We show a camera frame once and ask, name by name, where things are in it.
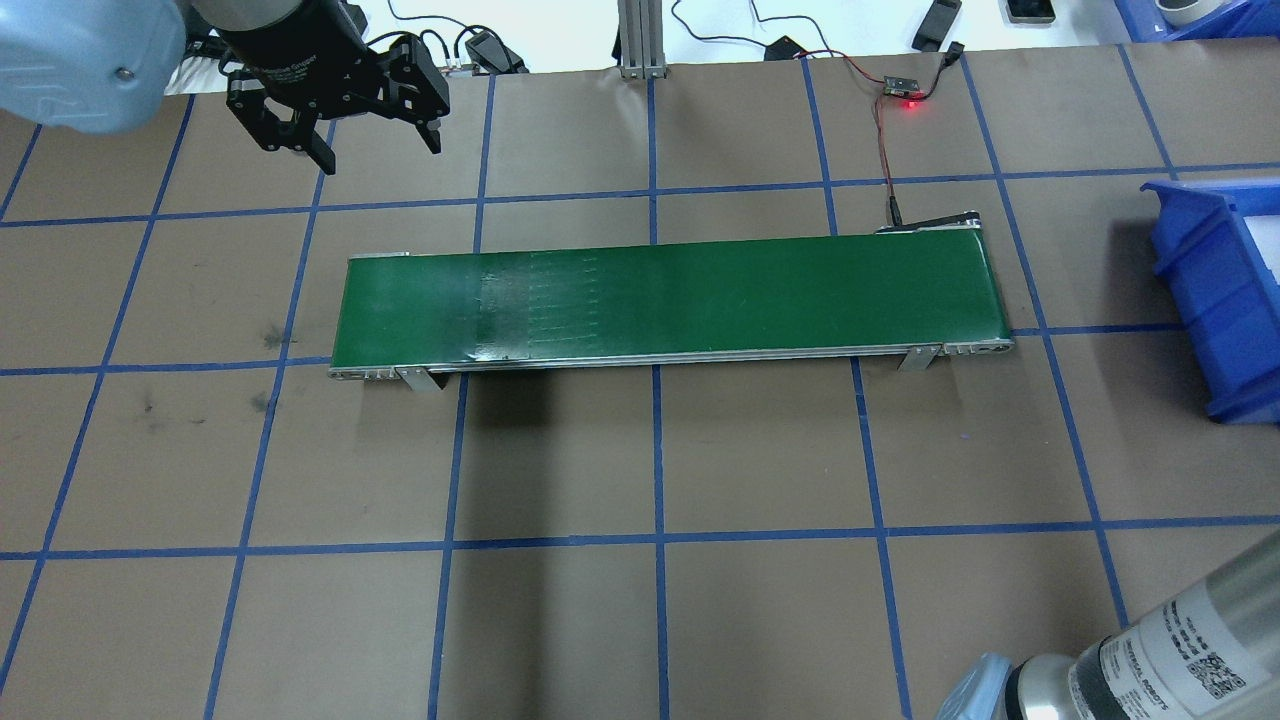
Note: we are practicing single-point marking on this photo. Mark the white mug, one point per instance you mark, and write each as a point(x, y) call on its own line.
point(1180, 12)

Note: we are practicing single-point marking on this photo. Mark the small controller board red LED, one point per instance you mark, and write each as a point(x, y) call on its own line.
point(900, 85)

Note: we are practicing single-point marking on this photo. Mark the small black box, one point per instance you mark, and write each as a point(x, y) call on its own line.
point(785, 48)

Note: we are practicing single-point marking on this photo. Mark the white foam pad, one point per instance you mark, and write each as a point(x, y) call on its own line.
point(1268, 245)

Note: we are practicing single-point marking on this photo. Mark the black power adapter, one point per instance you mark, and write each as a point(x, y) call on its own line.
point(495, 50)
point(935, 25)

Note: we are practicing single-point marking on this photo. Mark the blue plastic bin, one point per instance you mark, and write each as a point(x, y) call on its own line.
point(1200, 290)

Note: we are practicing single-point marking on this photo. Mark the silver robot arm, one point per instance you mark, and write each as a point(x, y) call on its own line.
point(1200, 620)
point(80, 60)

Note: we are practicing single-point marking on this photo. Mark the blue bin of fittings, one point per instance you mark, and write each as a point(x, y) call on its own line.
point(1135, 18)

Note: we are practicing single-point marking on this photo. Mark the green belt conveyor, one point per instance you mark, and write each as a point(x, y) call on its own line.
point(700, 290)

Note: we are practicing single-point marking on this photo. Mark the aluminium profile post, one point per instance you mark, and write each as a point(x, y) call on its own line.
point(640, 40)

